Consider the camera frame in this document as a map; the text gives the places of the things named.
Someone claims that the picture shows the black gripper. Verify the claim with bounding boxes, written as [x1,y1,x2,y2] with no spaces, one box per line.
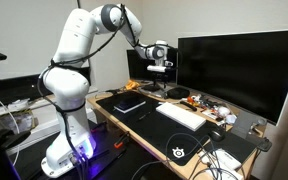
[154,72,168,83]

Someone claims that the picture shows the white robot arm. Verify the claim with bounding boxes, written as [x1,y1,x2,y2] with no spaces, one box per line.
[39,4,167,178]

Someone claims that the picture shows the small black monitor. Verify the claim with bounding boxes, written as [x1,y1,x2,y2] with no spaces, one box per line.
[126,49,177,83]

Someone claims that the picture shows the orange crumpled object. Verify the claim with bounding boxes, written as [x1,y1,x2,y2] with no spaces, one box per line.
[125,80,140,90]

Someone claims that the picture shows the large black monitor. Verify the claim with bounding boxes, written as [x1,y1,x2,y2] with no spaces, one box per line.
[177,31,288,124]

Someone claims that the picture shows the grey monitor stand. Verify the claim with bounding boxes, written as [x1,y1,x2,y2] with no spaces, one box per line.
[231,111,267,140]

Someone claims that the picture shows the black round pouch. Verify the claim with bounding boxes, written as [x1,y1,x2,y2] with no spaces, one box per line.
[167,87,190,99]

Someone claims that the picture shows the black remote control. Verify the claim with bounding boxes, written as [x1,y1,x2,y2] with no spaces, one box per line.
[180,101,197,112]

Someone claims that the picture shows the black notebook white edges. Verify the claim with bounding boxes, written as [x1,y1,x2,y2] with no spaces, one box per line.
[114,97,146,113]

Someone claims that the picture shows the black pen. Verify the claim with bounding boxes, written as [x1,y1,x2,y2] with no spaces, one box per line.
[138,112,151,121]

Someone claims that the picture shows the black desk mat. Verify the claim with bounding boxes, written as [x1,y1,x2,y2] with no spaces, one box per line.
[96,91,256,166]

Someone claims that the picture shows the white keyboard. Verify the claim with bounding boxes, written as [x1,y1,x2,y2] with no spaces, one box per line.
[156,102,206,131]

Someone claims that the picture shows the orange black clamp left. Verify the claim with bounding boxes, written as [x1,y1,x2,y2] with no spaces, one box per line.
[114,132,130,149]

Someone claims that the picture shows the black computer mouse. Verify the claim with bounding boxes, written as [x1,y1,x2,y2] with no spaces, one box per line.
[208,129,225,142]

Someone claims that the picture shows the white power adapter box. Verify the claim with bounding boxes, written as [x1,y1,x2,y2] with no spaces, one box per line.
[198,148,243,174]

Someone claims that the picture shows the wooden desk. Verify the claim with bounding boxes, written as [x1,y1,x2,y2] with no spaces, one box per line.
[88,90,259,180]

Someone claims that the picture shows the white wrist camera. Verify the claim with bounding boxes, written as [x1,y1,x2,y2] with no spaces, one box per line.
[147,65,166,73]

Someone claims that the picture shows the grey cable on mat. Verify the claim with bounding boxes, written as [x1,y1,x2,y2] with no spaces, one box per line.
[130,132,232,180]

